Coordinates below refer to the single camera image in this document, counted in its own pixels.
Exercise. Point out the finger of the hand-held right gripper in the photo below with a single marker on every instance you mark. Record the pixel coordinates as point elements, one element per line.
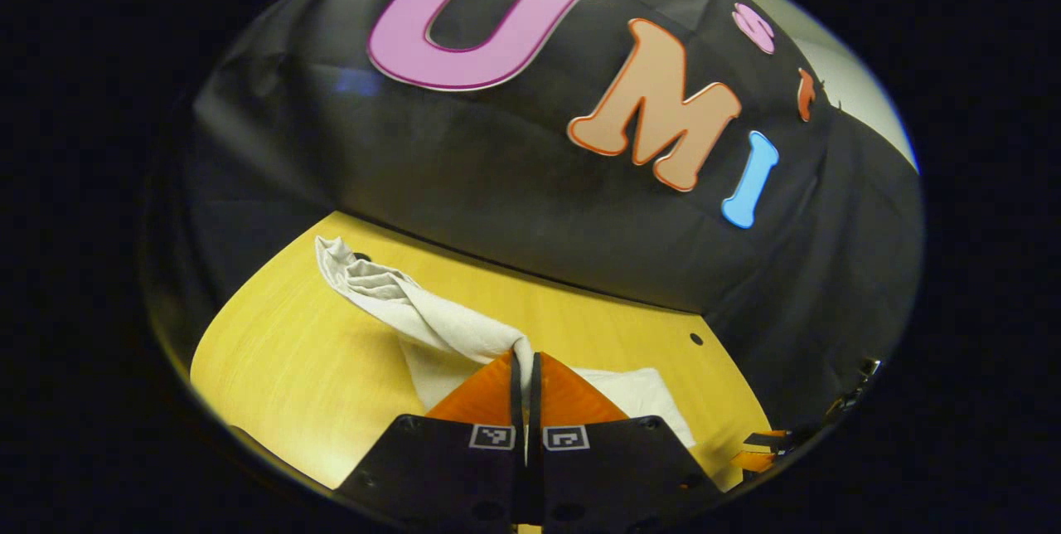
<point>753,461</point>
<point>767,438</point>

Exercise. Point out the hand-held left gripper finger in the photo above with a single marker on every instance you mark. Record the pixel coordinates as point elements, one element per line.
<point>517,434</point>
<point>536,434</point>

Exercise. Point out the white jeans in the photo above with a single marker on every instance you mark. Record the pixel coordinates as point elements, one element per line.
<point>439,327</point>

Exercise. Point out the black backdrop cloth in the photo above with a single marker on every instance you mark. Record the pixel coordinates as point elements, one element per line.
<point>514,177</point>

